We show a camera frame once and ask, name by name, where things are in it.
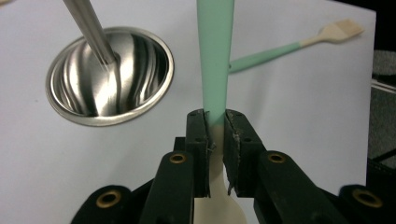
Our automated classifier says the green-handled cream brush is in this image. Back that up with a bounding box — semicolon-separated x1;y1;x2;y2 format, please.
228;18;365;75

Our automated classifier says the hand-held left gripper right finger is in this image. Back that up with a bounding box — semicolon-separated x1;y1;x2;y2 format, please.
222;108;350;224

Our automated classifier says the aluminium rail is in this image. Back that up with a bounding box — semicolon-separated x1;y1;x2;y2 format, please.
371;77;396;95

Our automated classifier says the green-handled cream spatula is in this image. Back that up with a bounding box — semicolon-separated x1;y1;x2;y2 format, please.
193;0;248;224

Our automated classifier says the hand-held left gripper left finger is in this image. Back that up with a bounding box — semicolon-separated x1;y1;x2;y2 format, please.
139;108;212;224

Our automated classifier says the metal utensil stand with hooks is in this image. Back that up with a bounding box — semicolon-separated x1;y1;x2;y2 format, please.
45;0;176;127

